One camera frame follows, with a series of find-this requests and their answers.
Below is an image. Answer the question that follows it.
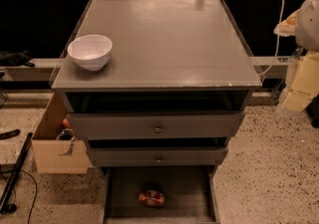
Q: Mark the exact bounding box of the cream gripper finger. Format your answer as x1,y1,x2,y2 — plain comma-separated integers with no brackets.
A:
278,51,319,114

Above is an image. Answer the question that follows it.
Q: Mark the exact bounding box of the red coke can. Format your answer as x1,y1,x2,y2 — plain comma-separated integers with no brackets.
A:
139,189,165,207

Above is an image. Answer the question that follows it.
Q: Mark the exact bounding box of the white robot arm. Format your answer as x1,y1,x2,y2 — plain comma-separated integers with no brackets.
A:
274,0,319,116

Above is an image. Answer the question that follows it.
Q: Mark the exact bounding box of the grey top drawer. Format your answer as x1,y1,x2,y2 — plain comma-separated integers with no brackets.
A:
67,112,244,140

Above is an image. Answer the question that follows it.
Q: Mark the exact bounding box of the grey drawer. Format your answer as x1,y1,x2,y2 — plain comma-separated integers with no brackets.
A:
67,112,244,140
87,147,228,167
99,166,221,224

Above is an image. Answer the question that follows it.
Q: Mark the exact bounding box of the grey drawer cabinet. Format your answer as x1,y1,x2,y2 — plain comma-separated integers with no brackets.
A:
49,0,263,224

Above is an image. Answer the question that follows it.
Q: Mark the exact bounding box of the grey bottom drawer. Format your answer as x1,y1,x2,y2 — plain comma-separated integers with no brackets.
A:
99,166,221,224

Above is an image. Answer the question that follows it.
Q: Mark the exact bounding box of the grey middle drawer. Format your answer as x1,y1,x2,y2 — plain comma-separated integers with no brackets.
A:
87,147,228,167

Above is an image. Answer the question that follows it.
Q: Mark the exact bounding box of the white ceramic bowl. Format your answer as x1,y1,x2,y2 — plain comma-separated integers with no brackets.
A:
67,35,113,71

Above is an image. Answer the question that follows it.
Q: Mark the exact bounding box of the orange ball in box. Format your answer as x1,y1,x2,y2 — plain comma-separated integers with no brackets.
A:
62,118,71,128

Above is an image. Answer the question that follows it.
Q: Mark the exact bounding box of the cardboard box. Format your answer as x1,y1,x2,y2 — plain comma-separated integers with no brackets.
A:
32,94,90,173

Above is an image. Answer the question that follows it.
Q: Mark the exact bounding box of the black cloth on shelf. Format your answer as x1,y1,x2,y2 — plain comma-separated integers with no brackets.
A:
0,51,35,68

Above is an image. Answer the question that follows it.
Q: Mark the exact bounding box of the black flat tool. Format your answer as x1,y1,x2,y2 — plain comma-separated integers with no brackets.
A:
0,129,21,140

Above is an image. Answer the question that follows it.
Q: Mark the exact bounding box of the black pole with base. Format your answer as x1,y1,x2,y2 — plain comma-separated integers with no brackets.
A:
0,132,33,214

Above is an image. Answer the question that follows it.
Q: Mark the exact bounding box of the white cable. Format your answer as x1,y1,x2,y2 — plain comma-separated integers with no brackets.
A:
258,0,287,78

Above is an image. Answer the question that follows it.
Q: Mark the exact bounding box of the black floor cable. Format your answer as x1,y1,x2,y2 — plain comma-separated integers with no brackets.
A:
0,167,39,224

